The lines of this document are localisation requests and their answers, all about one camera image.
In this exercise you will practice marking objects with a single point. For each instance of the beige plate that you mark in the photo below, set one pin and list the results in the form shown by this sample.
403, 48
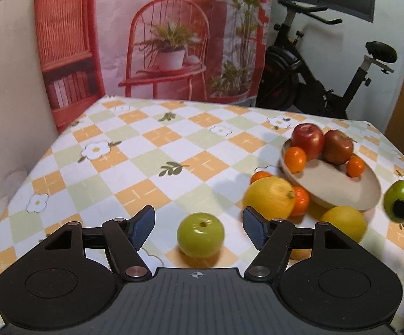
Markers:
334, 185

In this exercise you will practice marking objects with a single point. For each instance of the orange wooden door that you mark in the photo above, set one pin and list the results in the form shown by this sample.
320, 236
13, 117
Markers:
397, 111

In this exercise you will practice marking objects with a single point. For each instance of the pale green apple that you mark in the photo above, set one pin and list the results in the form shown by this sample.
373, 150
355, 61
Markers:
200, 235

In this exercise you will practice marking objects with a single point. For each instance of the yellow lemon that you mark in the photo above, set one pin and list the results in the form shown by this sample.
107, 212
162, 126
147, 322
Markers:
268, 197
345, 221

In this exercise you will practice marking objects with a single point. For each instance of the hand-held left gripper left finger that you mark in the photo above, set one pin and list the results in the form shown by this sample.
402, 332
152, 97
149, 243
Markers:
142, 228

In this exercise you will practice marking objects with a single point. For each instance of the white panel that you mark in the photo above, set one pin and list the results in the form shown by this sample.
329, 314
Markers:
10, 94

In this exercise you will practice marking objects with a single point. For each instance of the bright red apple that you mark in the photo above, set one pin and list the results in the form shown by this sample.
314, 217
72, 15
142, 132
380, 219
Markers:
306, 139

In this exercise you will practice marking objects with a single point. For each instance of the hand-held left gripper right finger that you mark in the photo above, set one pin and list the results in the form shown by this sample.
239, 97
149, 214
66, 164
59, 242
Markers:
254, 228

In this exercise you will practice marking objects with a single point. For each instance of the checkered floral tablecloth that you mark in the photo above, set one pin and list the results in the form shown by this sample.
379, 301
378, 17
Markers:
135, 153

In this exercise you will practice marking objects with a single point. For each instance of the black exercise bike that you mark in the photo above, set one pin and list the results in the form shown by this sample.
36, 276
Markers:
327, 101

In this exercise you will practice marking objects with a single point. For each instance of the small orange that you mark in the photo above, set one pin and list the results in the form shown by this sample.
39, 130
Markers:
301, 200
355, 166
260, 176
295, 159

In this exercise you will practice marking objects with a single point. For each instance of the dark red apple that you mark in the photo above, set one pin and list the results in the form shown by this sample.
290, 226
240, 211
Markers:
338, 146

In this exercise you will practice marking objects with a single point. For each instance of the red printed backdrop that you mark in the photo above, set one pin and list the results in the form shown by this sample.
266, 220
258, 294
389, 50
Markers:
118, 42

